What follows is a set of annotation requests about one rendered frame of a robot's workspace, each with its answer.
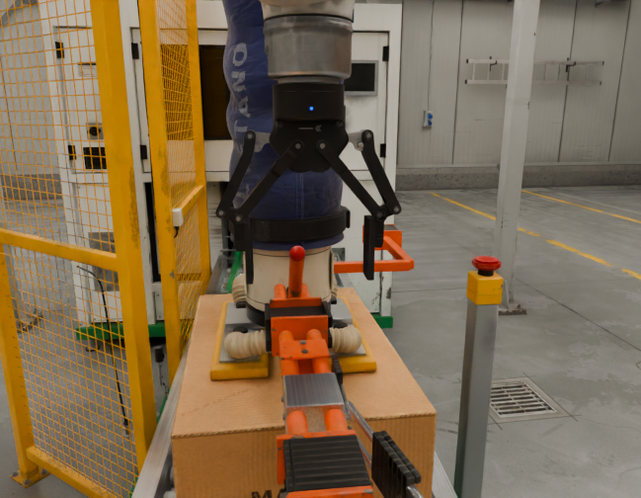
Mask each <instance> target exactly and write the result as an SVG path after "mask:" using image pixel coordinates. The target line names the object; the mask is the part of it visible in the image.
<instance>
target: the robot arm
mask: <svg viewBox="0 0 641 498"><path fill-rule="evenodd" d="M259 1H260V2H261V4H262V9H263V16H264V27H263V33H264V35H265V53H266V54H267V60H268V76H269V78H270V79H274V80H279V84H275V85H273V114H274V126H273V130H272V132H271V133H265V132H256V131H253V130H251V129H249V130H247V131H246V132H245V134H244V143H243V152H242V155H241V157H240V159H239V161H238V163H237V166H236V168H235V170H234V172H233V174H232V177H231V179H230V181H229V183H228V185H227V188H226V190H225V192H224V194H223V196H222V199H221V201H220V203H219V205H218V207H217V210H216V212H215V213H216V216H217V217H219V218H225V219H228V220H230V221H231V222H232V223H233V226H234V247H235V249H236V251H237V252H240V251H245V263H246V285H251V284H252V283H253V281H254V264H253V236H252V217H247V216H248V215H249V214H250V212H251V211H252V210H253V209H254V208H255V206H256V205H257V204H258V203H259V201H260V200H261V199H262V198H263V196H264V195H265V194H266V193H267V192H268V190H269V189H270V188H271V187H272V185H273V184H274V183H275V182H276V181H277V179H278V178H279V177H280V176H281V175H282V174H283V172H284V171H285V170H286V169H287V168H288V169H289V170H290V171H293V172H295V173H304V172H307V171H312V172H316V173H324V172H325V171H327V170H329V169H330V168H331V167H332V168H333V169H334V171H335V172H336V173H337V174H338V175H339V176H340V178H341V179H342V180H343V181H344V182H345V184H346V185H347V186H348V187H349V188H350V190H351V191H352V192H353V193H354V194H355V195H356V197H357V198H358V199H359V200H360V201H361V203H362V204H363V205H364V206H365V208H366V209H367V210H368V211H369V212H370V214H371V215H365V216H364V220H363V274H364V275H365V277H366V279H367V280H368V281H373V280H374V248H381V247H382V245H383V237H384V235H383V234H384V221H385V220H386V218H387V217H388V216H390V215H393V214H399V213H400V212H401V206H400V204H399V202H398V200H397V198H396V195H395V193H394V191H393V189H392V187H391V185H390V182H389V180H388V178H387V176H386V174H385V172H384V169H383V167H382V165H381V163H380V161H379V159H378V156H377V154H376V152H375V148H374V136H373V132H372V131H371V130H370V129H362V130H361V131H355V132H346V129H345V125H344V102H345V85H343V84H340V83H339V80H342V79H347V78H349V77H350V76H351V73H352V34H353V27H352V20H353V11H354V5H355V1H356V0H259ZM348 142H350V143H352V144H353V146H354V148H355V150H358V151H360V152H361V155H362V158H363V160H364V162H365V164H366V166H367V168H368V171H369V173H370V175H371V177H372V179H373V181H374V183H375V185H376V188H377V190H378V191H379V193H380V195H381V197H382V199H383V201H384V205H381V206H379V205H378V204H377V202H376V201H375V200H374V199H373V198H372V196H371V195H370V194H369V193H368V192H367V190H366V189H365V188H364V187H363V186H362V184H361V183H360V182H359V180H358V179H357V178H356V177H355V176H354V174H353V173H352V172H351V171H350V170H349V168H348V167H347V166H346V164H345V163H344V162H343V161H342V160H341V158H340V157H339V156H340V154H341V153H342V152H343V150H344V149H345V147H346V146H347V145H348ZM266 143H269V144H270V145H271V147H272V148H273V149H274V151H275V152H276V153H277V155H278V156H279V158H278V159H277V160H276V162H275V163H274V164H273V165H272V167H271V168H270V169H269V171H268V172H267V173H266V174H265V176H264V177H263V178H262V179H261V181H260V182H259V183H258V184H257V186H256V187H255V188H254V189H253V190H252V192H251V193H250V194H249V195H248V197H247V198H246V199H245V200H244V202H243V203H242V204H241V205H240V207H239V208H234V207H231V205H232V203H233V200H234V198H235V196H236V194H237V192H238V190H239V187H240V185H241V183H242V181H243V179H244V177H245V174H246V172H247V170H248V168H249V166H250V163H251V161H252V159H253V156H254V152H259V151H261V150H262V148H263V146H264V144H266Z"/></svg>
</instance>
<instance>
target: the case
mask: <svg viewBox="0 0 641 498"><path fill-rule="evenodd" d="M337 290H338V291H337V296H344V297H345V298H346V299H347V301H348V304H349V306H350V308H351V310H352V312H353V314H354V316H355V318H356V320H357V322H358V324H359V327H360V329H361V332H362V334H363V336H364V338H365V340H366V342H367V344H368V346H369V348H370V350H371V352H372V354H373V356H374V358H375V360H376V371H374V372H357V373H343V387H344V391H345V393H346V396H347V400H348V401H352V403H353V404H354V405H355V406H356V408H357V410H358V411H359V413H360V414H361V416H362V417H363V418H364V420H365V421H366V422H367V424H368V425H369V426H370V428H371V429H372V430H373V432H380V431H383V430H384V431H386V432H387V434H388V435H389V436H390V437H391V439H392V440H393V441H394V442H395V444H396V445H397V446H398V447H399V449H400V450H401V451H402V452H403V454H404V455H405V456H406V457H407V459H408V460H409V461H410V462H411V463H412V464H413V465H414V466H415V468H416V469H417V470H418V472H419V473H420V474H421V483H418V484H416V483H415V486H416V487H417V489H418V490H419V491H420V493H421V494H422V495H423V497H424V498H432V485H433V470H434V454H435V439H436V424H437V411H436V409H435V408H434V406H433V405H432V403H431V402H430V400H429V399H428V397H427V396H426V394H425V393H424V391H423V390H422V389H421V388H420V386H419V385H418V384H417V382H416V381H415V379H414V378H413V376H412V375H411V373H410V372H409V370H408V369H407V367H406V366H405V364H404V363H403V361H402V360H401V358H400V357H399V355H398V354H397V352H396V351H395V349H394V348H393V346H392V345H391V344H390V342H389V341H388V339H387V338H386V336H385V335H384V333H383V332H382V330H381V329H380V327H379V326H378V324H377V323H376V321H375V320H374V318H373V317H372V315H371V314H370V312H369V311H368V309H367V308H366V306H365V305H364V303H363V302H362V301H361V299H360V297H359V296H358V294H357V293H356V291H355V290H354V288H344V289H337ZM224 301H233V296H232V293H228V294H208V295H200V296H199V301H198V306H197V311H196V316H195V321H194V326H193V331H192V336H191V340H190V345H189V350H188V354H187V359H186V364H185V369H184V374H183V379H182V384H181V389H180V394H179V399H178V404H177V409H176V414H175V419H174V423H173V428H172V433H171V445H172V457H173V469H174V481H175V493H176V498H280V494H281V493H284V484H281V485H279V484H278V473H277V435H284V434H285V424H284V420H283V419H282V414H283V403H281V396H282V395H283V385H282V378H281V373H280V356H275V357H273V356H272V354H270V353H268V358H269V375H268V376H267V377H253V378H235V379H219V380H211V379H210V376H209V371H210V366H211V360H212V355H213V349H214V344H215V338H216V333H217V328H218V322H219V317H220V311H221V306H222V303H223V302H224ZM346 422H347V426H351V427H352V429H353V430H355V431H356V434H357V436H358V437H359V439H360V440H361V442H362V443H363V445H364V446H365V448H366V449H367V451H368V452H369V453H370V455H372V442H371V441H370V440H369V438H368V437H367V435H366V434H365V433H364V431H363V430H362V429H361V427H360V425H359V424H358V423H357V421H356V420H355V419H354V417H353V416H352V419H351V420H346Z"/></svg>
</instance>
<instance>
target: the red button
mask: <svg viewBox="0 0 641 498"><path fill-rule="evenodd" d="M501 264H502V262H501V261H499V259H498V258H495V257H491V256H477V257H475V258H474V259H473V260H472V265H473V266H474V267H475V268H476V269H478V273H477V274H478V275H480V276H484V277H492V276H494V271H495V270H498V268H501Z"/></svg>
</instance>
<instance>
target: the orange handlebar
mask: <svg viewBox="0 0 641 498"><path fill-rule="evenodd" d="M382 246H383V247H384V248H385V249H386V250H387V251H388V252H389V253H390V254H391V255H392V256H393V257H394V258H395V259H396V260H375V261H374V271H375V272H400V271H410V270H412V269H414V260H413V259H412V258H411V257H410V256H409V255H408V254H407V253H406V252H405V251H404V250H403V249H402V248H401V247H400V246H398V245H397V244H396V243H395V242H394V241H393V240H392V239H391V238H390V237H388V236H384V237H383V245H382ZM343 273H363V261H345V262H334V274H343ZM274 291H275V298H287V296H286V289H285V286H284V285H282V284H277V285H275V288H274ZM301 297H310V294H309V291H308V287H307V285H306V284H304V283H302V294H301ZM306 339H307V340H298V341H294V339H293V334H292V333H291V332H290V331H287V330H286V331H282V332H280V335H279V343H280V373H281V378H283V376H284V375H288V374H322V373H331V372H332V371H331V367H330V364H329V360H328V358H330V355H329V351H328V348H327V344H326V341H325V339H322V336H321V333H320V332H319V330H316V329H311V330H309V331H308V332H307V334H306ZM324 421H325V425H326V430H327V431H342V430H349V429H348V426H347V422H346V419H345V415H344V412H342V411H341V410H340V409H331V410H329V411H328V412H327V413H326V414H325V417H324ZM286 426H287V433H288V434H298V433H309V431H308V425H307V419H306V416H305V414H304V413H303V412H300V411H293V412H291V413H290V414H289V415H288V416H287V418H286Z"/></svg>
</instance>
